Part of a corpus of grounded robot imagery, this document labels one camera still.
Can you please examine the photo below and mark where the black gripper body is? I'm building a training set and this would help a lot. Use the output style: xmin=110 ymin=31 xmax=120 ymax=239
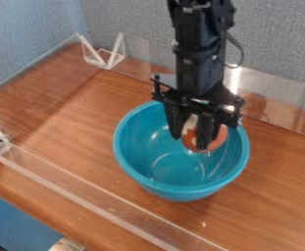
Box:
xmin=152 ymin=50 xmax=245 ymax=127

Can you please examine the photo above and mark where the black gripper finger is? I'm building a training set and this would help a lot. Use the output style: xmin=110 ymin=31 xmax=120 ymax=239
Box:
xmin=197 ymin=113 xmax=214 ymax=151
xmin=165 ymin=103 xmax=190 ymax=139

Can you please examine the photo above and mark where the brown white toy mushroom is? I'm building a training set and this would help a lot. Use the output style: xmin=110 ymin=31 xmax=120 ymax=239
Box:
xmin=179 ymin=114 xmax=229 ymax=153

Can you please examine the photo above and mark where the blue plastic bowl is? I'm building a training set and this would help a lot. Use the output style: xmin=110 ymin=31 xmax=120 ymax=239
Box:
xmin=112 ymin=101 xmax=250 ymax=202

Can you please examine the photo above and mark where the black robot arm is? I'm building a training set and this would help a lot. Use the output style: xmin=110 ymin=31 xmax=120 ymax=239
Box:
xmin=152 ymin=0 xmax=245 ymax=152

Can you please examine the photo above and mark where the clear acrylic back barrier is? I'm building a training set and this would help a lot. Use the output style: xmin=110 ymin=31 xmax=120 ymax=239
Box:
xmin=112 ymin=33 xmax=305 ymax=135

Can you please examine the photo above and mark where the clear acrylic barrier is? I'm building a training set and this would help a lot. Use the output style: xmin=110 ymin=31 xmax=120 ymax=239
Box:
xmin=0 ymin=32 xmax=90 ymax=88
xmin=0 ymin=142 xmax=227 ymax=251
xmin=112 ymin=33 xmax=305 ymax=135

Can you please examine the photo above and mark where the clear acrylic left barrier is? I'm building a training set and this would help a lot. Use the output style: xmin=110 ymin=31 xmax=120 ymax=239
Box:
xmin=0 ymin=32 xmax=90 ymax=88

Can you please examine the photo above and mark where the clear acrylic front barrier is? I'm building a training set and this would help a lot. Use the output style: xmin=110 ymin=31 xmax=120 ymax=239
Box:
xmin=0 ymin=142 xmax=227 ymax=251

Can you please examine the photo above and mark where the black cable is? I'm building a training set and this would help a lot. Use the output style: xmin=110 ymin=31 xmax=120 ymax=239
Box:
xmin=217 ymin=30 xmax=246 ymax=71

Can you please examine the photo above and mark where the clear triangular corner bracket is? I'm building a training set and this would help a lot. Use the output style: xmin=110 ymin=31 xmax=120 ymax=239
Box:
xmin=78 ymin=32 xmax=127 ymax=70

